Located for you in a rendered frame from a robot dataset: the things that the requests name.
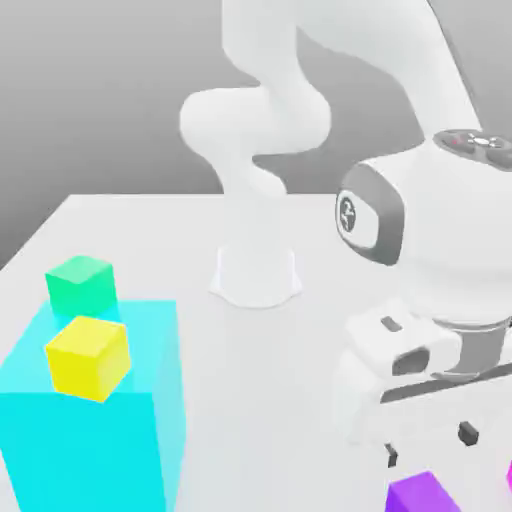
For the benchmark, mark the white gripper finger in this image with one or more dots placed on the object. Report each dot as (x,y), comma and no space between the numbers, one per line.
(391,455)
(468,434)

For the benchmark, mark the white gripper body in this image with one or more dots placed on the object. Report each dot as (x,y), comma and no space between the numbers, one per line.
(432,412)

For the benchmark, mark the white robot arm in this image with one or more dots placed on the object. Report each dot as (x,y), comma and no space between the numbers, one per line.
(440,248)

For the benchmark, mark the small purple cube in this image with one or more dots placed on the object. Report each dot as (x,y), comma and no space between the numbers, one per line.
(420,496)

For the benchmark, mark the small magenta cube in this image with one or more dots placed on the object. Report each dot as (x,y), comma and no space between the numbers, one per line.
(509,478)

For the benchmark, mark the small yellow cube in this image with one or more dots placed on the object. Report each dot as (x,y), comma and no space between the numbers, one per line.
(86,358)

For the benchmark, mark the small green cube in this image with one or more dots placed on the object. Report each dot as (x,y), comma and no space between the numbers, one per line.
(80,286)

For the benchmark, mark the large cyan box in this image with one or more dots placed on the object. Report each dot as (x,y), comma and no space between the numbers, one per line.
(80,452)

